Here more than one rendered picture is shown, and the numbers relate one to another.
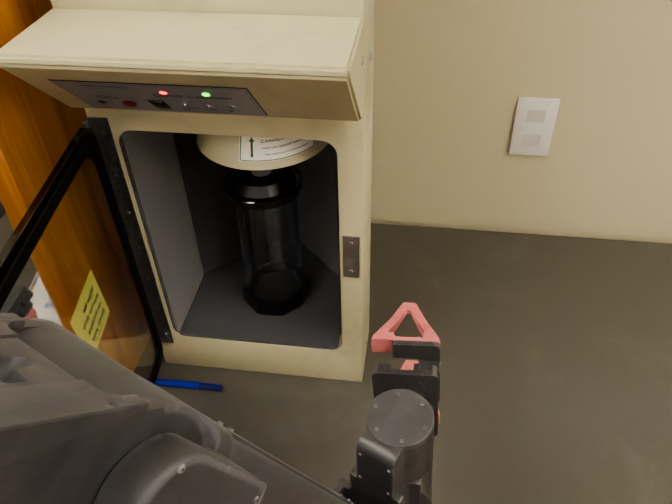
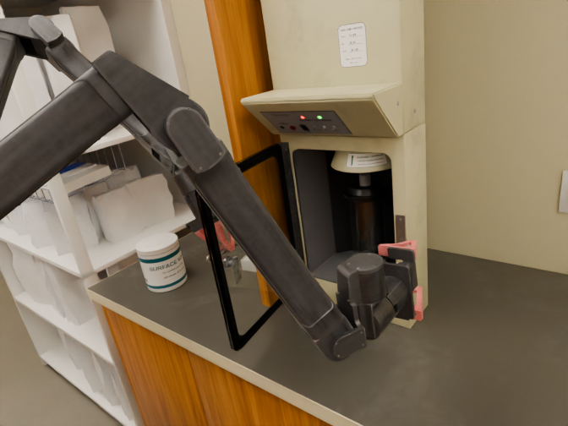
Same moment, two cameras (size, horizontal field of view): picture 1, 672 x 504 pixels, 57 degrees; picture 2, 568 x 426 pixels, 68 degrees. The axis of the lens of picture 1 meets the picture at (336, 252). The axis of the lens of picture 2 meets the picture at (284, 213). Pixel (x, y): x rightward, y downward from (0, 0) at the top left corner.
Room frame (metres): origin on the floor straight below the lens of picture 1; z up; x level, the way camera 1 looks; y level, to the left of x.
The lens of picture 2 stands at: (-0.23, -0.26, 1.61)
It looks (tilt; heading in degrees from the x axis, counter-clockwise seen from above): 22 degrees down; 32
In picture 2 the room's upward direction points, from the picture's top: 9 degrees counter-clockwise
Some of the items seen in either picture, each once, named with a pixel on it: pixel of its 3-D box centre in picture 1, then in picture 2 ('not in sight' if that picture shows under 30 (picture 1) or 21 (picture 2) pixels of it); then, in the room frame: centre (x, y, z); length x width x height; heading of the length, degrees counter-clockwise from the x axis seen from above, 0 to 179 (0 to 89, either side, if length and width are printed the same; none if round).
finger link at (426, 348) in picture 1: (407, 344); (403, 259); (0.43, -0.07, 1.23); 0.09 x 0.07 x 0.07; 171
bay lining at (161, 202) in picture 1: (263, 198); (368, 204); (0.74, 0.10, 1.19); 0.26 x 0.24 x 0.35; 81
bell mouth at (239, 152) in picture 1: (262, 114); (367, 150); (0.72, 0.09, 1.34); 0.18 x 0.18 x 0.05
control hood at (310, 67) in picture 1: (193, 85); (318, 116); (0.56, 0.13, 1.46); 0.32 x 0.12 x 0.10; 81
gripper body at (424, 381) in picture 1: (404, 421); (388, 296); (0.36, -0.06, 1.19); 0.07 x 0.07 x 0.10; 81
